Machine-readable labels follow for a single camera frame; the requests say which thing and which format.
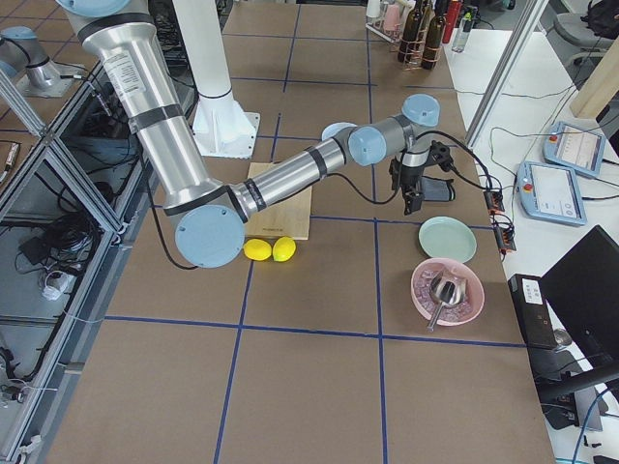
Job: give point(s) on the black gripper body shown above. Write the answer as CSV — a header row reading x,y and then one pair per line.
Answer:
x,y
410,179

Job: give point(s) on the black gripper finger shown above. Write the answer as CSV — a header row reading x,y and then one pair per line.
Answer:
x,y
412,201

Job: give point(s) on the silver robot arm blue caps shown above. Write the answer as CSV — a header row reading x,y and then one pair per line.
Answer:
x,y
209,216

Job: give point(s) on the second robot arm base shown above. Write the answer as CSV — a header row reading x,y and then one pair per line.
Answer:
x,y
23,55

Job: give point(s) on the light green plate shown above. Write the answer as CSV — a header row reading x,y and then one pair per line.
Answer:
x,y
447,237

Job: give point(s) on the folded grey cloth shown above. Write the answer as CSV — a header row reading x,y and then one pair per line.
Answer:
x,y
438,190

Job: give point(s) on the pink bowl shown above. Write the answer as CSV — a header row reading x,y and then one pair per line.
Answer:
x,y
472,304

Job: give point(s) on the metal scoop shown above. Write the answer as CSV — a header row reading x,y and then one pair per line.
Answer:
x,y
445,291

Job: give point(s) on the bamboo cutting board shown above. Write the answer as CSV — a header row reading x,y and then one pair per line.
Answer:
x,y
290,217

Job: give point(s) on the dark wine bottle left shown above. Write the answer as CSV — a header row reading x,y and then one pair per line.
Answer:
x,y
410,31

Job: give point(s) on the dark wine bottle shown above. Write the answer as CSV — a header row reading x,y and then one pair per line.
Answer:
x,y
434,36
410,31

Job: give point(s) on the near teach pendant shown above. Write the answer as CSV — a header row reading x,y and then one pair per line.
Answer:
x,y
550,192

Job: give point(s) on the teach pendant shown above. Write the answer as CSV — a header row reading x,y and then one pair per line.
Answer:
x,y
550,192
575,147

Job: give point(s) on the dark wine bottle right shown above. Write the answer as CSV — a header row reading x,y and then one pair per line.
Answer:
x,y
434,36

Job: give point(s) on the upper yellow lemon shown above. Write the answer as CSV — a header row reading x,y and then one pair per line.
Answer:
x,y
283,249

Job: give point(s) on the yellow lemon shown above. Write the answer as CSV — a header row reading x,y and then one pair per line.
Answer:
x,y
257,249
283,249

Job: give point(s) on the grey water bottle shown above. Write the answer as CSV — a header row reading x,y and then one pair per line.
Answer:
x,y
463,32

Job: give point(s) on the lower yellow lemon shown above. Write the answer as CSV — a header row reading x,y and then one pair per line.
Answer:
x,y
257,249

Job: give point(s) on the pink cup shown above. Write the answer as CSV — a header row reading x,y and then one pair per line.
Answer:
x,y
391,19

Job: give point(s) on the far teach pendant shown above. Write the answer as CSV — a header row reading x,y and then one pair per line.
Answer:
x,y
575,147

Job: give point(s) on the red bottle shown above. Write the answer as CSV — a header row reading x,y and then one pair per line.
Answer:
x,y
451,18

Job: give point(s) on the black monitor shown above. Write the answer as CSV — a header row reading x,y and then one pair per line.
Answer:
x,y
582,290

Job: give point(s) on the copper wire bottle rack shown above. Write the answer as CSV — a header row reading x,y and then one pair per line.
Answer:
x,y
418,47

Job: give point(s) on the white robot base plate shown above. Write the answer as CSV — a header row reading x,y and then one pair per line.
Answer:
x,y
222,129

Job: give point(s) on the aluminium frame post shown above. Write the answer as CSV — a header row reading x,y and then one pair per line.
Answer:
x,y
515,46

